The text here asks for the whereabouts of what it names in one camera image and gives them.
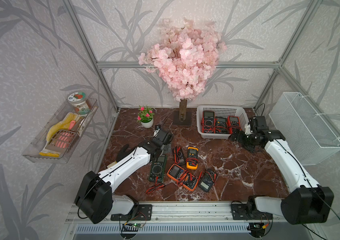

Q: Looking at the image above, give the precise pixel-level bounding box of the large green multimeter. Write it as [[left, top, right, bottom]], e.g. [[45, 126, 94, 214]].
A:
[[149, 155, 167, 183]]

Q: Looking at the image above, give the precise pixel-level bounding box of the aluminium front rail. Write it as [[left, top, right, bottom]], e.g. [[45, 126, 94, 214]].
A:
[[65, 201, 260, 224]]

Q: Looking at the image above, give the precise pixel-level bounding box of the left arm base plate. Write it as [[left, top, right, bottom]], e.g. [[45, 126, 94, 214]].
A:
[[111, 204, 153, 222]]

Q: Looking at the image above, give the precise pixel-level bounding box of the pink grid brush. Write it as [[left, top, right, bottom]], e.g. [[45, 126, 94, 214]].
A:
[[39, 121, 76, 158]]

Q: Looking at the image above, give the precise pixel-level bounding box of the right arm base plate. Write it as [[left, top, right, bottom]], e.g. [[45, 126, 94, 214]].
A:
[[231, 201, 274, 223]]

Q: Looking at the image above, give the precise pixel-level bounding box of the small black multimeter front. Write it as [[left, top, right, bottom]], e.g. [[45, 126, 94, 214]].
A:
[[198, 169, 218, 193]]

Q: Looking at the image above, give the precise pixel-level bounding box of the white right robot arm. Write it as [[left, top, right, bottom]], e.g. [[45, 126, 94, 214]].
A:
[[229, 116, 334, 225]]

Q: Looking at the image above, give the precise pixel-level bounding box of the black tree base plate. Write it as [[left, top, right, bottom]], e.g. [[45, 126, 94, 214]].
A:
[[173, 111, 192, 126]]

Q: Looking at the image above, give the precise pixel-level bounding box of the circuit board right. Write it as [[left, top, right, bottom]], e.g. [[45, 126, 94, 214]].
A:
[[247, 223, 269, 240]]

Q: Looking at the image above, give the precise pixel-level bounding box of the green circuit board left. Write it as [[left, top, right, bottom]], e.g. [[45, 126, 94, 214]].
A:
[[121, 222, 146, 233]]

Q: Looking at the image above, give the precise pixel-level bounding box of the clear acrylic wall shelf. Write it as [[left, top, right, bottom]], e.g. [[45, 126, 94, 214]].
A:
[[22, 98, 99, 164]]

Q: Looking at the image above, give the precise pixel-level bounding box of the pink cherry blossom tree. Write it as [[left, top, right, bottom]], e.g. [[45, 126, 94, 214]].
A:
[[139, 19, 227, 118]]

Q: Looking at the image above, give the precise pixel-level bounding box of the black rubber glove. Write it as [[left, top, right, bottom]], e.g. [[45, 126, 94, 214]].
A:
[[116, 144, 136, 163]]

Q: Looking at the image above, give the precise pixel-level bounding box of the small potted pink flower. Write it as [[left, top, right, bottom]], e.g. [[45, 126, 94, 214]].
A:
[[137, 106, 155, 129]]

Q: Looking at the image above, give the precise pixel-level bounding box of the white wire mesh wall basket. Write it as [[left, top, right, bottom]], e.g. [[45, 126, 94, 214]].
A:
[[269, 92, 340, 166]]

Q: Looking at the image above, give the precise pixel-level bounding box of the small black clamp multimeter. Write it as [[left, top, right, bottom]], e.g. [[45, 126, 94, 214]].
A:
[[173, 146, 186, 166]]

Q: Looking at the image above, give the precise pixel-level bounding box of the orange multimeter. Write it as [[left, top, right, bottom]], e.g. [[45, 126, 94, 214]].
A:
[[167, 164, 188, 185]]

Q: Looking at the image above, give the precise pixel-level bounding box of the aluminium frame post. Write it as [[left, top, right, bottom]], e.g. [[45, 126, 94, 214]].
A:
[[63, 0, 119, 112]]

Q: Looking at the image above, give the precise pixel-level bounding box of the green XUXIN multimeter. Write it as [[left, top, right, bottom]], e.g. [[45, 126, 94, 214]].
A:
[[215, 117, 228, 134]]

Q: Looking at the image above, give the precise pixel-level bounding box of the red ANENG DT9205A multimeter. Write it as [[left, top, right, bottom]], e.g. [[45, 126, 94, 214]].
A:
[[201, 111, 215, 134]]

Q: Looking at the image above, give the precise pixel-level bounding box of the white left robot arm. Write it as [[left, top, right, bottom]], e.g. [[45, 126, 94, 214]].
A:
[[74, 129, 173, 224]]

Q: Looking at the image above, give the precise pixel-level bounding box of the yellow ANENG multimeter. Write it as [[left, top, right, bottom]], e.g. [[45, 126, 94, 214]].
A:
[[186, 147, 199, 170]]

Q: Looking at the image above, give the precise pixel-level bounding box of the yellow sticky note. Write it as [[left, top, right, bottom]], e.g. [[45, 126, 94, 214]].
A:
[[107, 162, 117, 169]]

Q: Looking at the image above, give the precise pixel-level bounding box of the white plastic perforated basket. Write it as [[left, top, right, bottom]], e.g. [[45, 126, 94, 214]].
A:
[[197, 105, 249, 139]]

